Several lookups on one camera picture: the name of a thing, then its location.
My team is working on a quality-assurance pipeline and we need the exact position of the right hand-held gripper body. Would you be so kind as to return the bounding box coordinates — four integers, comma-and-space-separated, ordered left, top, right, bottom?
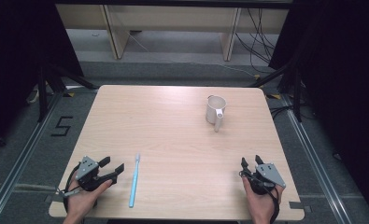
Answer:
243, 162, 287, 196

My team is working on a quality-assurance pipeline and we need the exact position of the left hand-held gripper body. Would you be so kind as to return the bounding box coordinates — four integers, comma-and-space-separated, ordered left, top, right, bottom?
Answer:
75, 155, 114, 192

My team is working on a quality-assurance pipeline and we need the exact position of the light blue toothbrush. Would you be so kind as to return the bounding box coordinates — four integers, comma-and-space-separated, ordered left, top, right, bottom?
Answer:
128, 151, 142, 209

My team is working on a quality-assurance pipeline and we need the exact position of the white cup with handle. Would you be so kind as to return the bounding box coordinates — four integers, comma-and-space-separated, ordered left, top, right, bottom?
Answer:
205, 94, 228, 133

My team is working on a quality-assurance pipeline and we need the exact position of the person's right hand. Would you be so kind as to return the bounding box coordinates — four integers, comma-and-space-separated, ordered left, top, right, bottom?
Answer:
241, 183, 285, 223

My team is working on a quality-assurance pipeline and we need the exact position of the person's left hand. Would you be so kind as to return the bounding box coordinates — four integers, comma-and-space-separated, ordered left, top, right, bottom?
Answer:
63, 178, 114, 222

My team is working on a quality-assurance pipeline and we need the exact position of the black metal stand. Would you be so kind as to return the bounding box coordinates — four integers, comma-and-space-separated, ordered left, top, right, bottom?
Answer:
36, 63, 98, 123
248, 61, 304, 123

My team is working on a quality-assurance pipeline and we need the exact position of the black curtain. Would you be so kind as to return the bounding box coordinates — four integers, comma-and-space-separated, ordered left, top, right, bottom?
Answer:
268, 0, 369, 217
0, 0, 85, 155

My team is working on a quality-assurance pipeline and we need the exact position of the beige wooden desk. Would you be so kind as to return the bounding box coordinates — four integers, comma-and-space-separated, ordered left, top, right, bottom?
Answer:
55, 3, 291, 62

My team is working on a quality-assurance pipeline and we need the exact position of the silver cable plug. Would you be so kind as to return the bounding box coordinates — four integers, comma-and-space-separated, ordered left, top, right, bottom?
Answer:
54, 187, 81, 199

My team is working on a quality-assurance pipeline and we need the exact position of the metal floor rail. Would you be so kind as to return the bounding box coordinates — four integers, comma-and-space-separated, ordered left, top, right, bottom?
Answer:
0, 92, 64, 224
280, 92, 354, 224

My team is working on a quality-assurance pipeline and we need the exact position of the black floor cable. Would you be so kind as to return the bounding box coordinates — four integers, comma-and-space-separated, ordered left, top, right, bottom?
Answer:
268, 104, 318, 121

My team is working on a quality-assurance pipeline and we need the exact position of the bundle of black cables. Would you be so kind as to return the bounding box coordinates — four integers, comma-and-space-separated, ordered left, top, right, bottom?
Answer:
234, 7, 277, 75

